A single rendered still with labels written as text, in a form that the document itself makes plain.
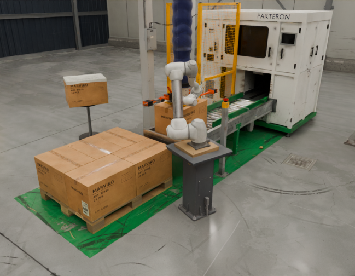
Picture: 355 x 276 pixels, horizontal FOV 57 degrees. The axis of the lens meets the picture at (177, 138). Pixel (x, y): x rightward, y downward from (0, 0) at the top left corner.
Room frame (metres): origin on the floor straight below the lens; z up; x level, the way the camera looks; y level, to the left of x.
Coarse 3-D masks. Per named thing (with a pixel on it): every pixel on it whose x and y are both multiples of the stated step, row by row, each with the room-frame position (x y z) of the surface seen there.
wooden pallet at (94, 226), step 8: (160, 184) 3.36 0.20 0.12; (168, 184) 3.48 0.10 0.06; (40, 192) 3.26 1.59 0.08; (144, 192) 3.16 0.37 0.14; (152, 192) 3.34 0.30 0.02; (160, 192) 3.36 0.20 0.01; (56, 200) 3.03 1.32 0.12; (136, 200) 3.06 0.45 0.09; (144, 200) 3.17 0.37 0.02; (64, 208) 2.94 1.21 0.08; (128, 208) 3.02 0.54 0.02; (80, 216) 2.74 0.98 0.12; (104, 216) 2.73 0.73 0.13; (112, 216) 2.87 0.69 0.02; (120, 216) 2.88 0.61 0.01; (88, 224) 2.66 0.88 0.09; (96, 224) 2.65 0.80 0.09; (104, 224) 2.74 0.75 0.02
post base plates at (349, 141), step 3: (354, 132) 4.89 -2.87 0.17; (351, 135) 4.92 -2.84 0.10; (354, 135) 4.89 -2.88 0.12; (348, 138) 4.94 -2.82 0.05; (351, 138) 4.91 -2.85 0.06; (354, 138) 4.88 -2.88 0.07; (345, 141) 4.83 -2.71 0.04; (348, 141) 4.82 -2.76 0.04; (351, 141) 4.83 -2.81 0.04; (354, 141) 4.82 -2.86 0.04; (345, 144) 4.80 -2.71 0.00; (348, 144) 4.77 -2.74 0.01; (351, 144) 4.75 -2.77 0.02; (354, 144) 4.72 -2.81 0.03
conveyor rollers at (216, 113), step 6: (234, 102) 5.29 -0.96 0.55; (240, 102) 5.30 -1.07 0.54; (246, 102) 5.32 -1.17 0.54; (252, 102) 5.28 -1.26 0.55; (216, 108) 4.97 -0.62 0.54; (234, 108) 4.97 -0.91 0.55; (210, 114) 4.71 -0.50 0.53; (216, 114) 4.66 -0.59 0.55; (240, 114) 4.69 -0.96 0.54; (210, 120) 4.40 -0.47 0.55; (210, 126) 4.17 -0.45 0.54
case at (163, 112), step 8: (160, 104) 3.90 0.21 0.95; (168, 104) 3.90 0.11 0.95; (200, 104) 3.96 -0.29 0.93; (160, 112) 3.80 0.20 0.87; (168, 112) 3.72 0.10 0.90; (184, 112) 3.69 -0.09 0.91; (192, 112) 3.82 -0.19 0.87; (200, 112) 3.97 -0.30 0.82; (160, 120) 3.80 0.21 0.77; (168, 120) 3.72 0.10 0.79; (160, 128) 3.80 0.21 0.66
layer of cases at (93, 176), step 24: (72, 144) 3.59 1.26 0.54; (96, 144) 3.59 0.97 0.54; (120, 144) 3.59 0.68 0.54; (144, 144) 3.59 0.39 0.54; (48, 168) 3.07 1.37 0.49; (72, 168) 2.98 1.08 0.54; (96, 168) 2.98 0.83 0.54; (120, 168) 2.98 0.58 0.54; (144, 168) 3.18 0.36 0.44; (168, 168) 3.48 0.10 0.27; (48, 192) 3.14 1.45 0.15; (72, 192) 2.80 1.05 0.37; (96, 192) 2.69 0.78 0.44; (120, 192) 2.91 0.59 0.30; (96, 216) 2.66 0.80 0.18
